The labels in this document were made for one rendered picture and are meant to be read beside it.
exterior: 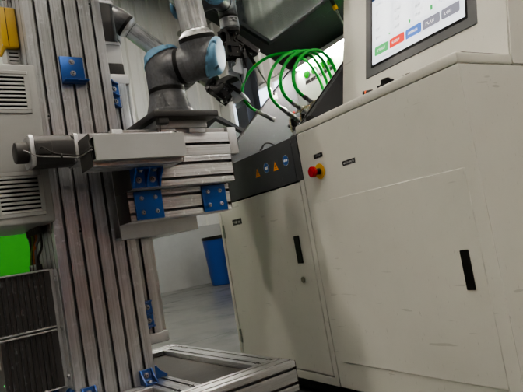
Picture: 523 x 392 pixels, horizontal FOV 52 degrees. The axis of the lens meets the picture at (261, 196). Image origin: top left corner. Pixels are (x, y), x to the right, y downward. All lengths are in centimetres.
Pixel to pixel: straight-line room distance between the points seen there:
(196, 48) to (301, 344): 112
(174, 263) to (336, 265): 744
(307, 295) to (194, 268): 740
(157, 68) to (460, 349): 119
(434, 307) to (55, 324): 109
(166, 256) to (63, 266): 742
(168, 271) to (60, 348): 738
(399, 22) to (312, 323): 108
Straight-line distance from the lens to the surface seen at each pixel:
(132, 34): 236
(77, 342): 171
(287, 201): 197
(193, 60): 172
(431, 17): 184
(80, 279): 171
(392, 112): 155
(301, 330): 205
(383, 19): 201
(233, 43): 213
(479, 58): 148
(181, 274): 919
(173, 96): 173
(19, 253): 510
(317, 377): 204
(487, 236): 138
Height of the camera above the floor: 61
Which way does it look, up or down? 4 degrees up
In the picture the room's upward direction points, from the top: 10 degrees counter-clockwise
